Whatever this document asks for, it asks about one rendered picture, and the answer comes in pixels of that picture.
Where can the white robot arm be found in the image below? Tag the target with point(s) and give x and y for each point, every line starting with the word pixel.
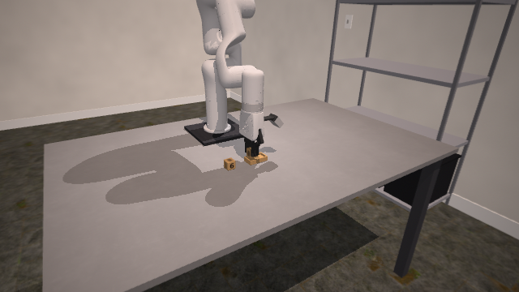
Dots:
pixel 223 31

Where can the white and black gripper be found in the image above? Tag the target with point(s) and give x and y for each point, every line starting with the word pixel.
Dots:
pixel 251 126

